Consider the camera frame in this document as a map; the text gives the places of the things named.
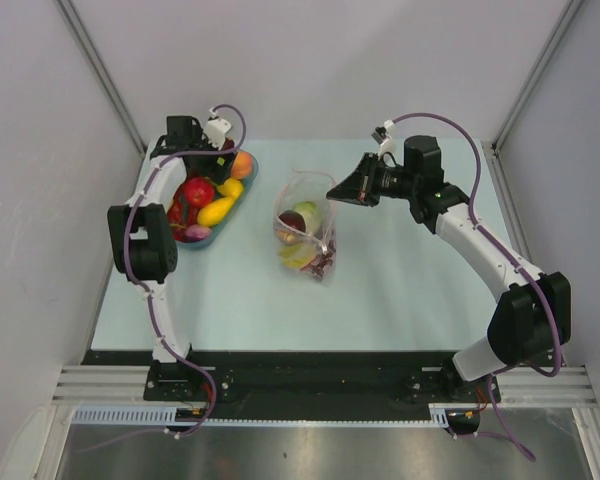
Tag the yellow mango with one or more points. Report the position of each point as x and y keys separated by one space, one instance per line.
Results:
x=215 y=212

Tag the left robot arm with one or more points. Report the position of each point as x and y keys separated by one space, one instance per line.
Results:
x=143 y=246

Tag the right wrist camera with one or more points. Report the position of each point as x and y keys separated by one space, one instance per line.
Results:
x=383 y=136

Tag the red apple in tray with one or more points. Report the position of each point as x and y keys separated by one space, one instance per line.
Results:
x=198 y=192

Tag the yellow fruit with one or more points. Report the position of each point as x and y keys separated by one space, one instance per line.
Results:
x=297 y=256

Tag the yellow lemon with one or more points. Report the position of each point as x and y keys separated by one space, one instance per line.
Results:
x=231 y=188

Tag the blue plastic fruit tray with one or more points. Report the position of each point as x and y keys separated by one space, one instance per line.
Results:
x=200 y=208

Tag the orange peach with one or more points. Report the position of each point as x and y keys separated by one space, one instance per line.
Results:
x=242 y=166

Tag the dark red apple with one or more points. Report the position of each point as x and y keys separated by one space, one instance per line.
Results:
x=293 y=220

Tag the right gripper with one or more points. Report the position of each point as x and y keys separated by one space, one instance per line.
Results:
x=360 y=186

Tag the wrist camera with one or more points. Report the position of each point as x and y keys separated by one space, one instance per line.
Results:
x=216 y=129
x=383 y=136

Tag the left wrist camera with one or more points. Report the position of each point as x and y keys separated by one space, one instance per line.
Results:
x=216 y=129

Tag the white cable duct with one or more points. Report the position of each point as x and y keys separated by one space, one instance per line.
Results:
x=180 y=416

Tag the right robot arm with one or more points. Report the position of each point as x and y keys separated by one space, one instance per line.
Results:
x=533 y=309

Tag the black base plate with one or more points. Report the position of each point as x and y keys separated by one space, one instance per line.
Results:
x=329 y=385

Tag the clear pink-dotted zip bag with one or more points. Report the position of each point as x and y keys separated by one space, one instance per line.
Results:
x=306 y=185

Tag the red grape bunch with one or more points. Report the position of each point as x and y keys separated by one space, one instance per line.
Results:
x=322 y=263

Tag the purple onion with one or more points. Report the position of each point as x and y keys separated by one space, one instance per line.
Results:
x=196 y=233

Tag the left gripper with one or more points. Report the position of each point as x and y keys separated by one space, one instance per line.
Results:
x=217 y=173

